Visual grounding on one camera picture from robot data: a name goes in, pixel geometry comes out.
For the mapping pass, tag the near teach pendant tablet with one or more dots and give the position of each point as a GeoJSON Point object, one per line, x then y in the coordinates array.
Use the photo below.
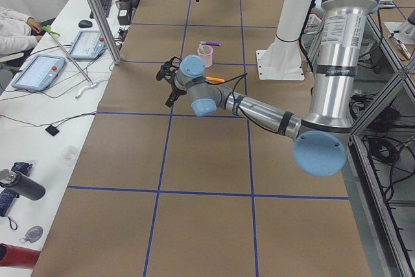
{"type": "Point", "coordinates": [39, 73]}

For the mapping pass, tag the red bottle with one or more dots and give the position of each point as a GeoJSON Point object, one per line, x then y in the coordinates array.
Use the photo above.
{"type": "Point", "coordinates": [18, 257]}

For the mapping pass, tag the black computer mouse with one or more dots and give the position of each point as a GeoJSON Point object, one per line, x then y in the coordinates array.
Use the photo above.
{"type": "Point", "coordinates": [85, 24]}

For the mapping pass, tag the aluminium frame post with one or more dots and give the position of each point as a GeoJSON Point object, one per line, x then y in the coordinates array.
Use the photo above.
{"type": "Point", "coordinates": [104, 27]}

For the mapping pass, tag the purple highlighter pen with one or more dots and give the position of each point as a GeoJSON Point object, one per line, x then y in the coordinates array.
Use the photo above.
{"type": "Point", "coordinates": [217, 44]}

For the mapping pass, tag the metal rod green handle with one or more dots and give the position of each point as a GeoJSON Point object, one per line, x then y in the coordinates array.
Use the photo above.
{"type": "Point", "coordinates": [54, 36]}

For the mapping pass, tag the round metal lid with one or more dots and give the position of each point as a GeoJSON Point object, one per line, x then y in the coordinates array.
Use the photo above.
{"type": "Point", "coordinates": [34, 234]}

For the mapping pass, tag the person in white shirt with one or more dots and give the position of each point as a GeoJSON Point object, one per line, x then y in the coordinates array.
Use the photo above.
{"type": "Point", "coordinates": [19, 32]}

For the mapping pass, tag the white camera stand pillar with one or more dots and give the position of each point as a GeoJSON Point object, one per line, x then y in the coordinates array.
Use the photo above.
{"type": "Point", "coordinates": [282, 60]}

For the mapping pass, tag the black water bottle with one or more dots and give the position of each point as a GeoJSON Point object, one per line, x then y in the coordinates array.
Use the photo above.
{"type": "Point", "coordinates": [22, 185]}

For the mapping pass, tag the black box with label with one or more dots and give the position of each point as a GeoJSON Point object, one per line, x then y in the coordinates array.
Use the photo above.
{"type": "Point", "coordinates": [126, 9]}

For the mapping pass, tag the teach pendant tablet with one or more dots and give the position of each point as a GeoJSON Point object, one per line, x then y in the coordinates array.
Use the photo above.
{"type": "Point", "coordinates": [87, 45]}
{"type": "Point", "coordinates": [39, 73]}

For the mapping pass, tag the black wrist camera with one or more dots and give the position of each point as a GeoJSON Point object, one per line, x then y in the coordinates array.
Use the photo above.
{"type": "Point", "coordinates": [168, 70]}

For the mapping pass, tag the far teach pendant tablet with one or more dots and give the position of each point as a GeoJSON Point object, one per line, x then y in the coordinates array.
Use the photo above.
{"type": "Point", "coordinates": [87, 45]}

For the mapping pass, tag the pink mesh pen holder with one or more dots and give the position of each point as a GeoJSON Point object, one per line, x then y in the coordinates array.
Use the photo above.
{"type": "Point", "coordinates": [207, 58]}

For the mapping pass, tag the orange highlighter pen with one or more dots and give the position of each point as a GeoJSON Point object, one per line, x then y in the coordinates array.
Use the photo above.
{"type": "Point", "coordinates": [215, 79]}

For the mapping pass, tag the small black square device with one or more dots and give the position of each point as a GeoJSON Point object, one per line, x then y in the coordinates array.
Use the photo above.
{"type": "Point", "coordinates": [52, 130]}

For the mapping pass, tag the blue folded umbrella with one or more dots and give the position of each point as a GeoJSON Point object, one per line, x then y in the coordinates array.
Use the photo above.
{"type": "Point", "coordinates": [7, 195]}

